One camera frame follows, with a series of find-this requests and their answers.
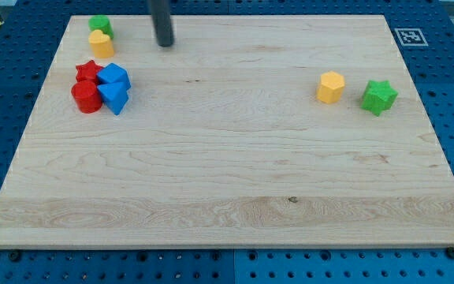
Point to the yellow hexagon block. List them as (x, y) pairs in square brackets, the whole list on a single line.
[(330, 87)]

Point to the yellow heart block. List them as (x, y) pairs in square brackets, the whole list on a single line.
[(101, 44)]

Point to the wooden board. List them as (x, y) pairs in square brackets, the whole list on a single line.
[(223, 144)]

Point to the blue triangle block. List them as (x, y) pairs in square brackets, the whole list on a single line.
[(114, 95)]

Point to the blue cube block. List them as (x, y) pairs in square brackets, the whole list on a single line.
[(113, 73)]

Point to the red cylinder block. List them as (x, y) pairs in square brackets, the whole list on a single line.
[(86, 96)]

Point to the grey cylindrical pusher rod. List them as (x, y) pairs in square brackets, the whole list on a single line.
[(161, 20)]

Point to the red star block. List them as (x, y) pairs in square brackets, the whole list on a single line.
[(88, 71)]

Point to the green star block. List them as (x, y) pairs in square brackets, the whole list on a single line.
[(378, 96)]

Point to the green cylinder block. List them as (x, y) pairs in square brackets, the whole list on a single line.
[(102, 23)]

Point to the white fiducial marker tag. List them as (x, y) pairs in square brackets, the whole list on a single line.
[(411, 37)]

